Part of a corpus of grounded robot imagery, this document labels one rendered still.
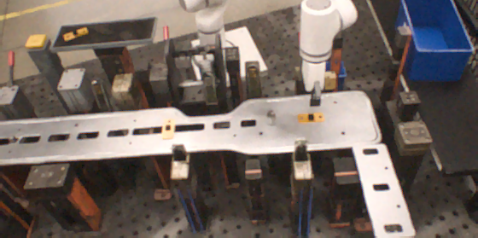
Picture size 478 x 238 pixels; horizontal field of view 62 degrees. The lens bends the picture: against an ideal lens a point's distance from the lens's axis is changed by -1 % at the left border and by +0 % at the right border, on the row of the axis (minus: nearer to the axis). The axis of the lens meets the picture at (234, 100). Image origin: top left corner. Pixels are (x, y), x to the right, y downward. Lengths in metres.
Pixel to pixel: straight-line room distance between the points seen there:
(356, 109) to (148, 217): 0.83
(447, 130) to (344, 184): 0.35
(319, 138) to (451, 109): 0.41
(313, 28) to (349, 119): 0.41
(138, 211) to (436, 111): 1.06
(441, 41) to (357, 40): 0.57
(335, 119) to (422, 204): 0.45
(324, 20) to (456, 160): 0.55
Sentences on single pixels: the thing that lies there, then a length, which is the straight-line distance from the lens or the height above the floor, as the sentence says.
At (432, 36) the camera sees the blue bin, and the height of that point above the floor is 1.03.
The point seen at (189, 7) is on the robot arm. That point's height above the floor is 1.11.
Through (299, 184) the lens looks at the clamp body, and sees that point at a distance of 1.16.
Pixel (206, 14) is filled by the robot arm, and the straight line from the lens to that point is 1.76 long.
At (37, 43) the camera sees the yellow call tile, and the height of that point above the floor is 1.16.
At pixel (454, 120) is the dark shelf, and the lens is 1.37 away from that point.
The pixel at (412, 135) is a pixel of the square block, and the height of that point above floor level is 1.06.
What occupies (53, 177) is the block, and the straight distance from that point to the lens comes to 1.34.
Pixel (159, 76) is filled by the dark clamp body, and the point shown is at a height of 1.08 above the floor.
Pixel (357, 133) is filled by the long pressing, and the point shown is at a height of 1.00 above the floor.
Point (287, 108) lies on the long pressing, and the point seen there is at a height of 1.00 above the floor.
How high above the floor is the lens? 2.01
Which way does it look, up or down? 47 degrees down
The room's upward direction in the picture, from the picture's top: 8 degrees counter-clockwise
